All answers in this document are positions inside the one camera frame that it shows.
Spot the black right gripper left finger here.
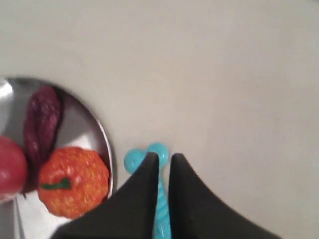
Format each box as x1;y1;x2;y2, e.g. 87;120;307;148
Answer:
52;152;159;239

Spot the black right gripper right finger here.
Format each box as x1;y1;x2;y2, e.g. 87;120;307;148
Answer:
168;153;278;239

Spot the blue toy bone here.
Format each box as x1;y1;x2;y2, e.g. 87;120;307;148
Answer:
124;142;171;239

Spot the orange toy pumpkin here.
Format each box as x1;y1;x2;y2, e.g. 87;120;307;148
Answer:
37;147;110;219

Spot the round stainless steel plate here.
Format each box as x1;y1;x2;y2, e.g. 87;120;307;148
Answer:
0;76;114;239

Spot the red toy apple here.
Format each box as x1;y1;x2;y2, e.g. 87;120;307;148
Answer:
0;136;28;202

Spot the purple toy leaf vegetable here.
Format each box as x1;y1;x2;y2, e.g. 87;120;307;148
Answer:
23;85;63;193

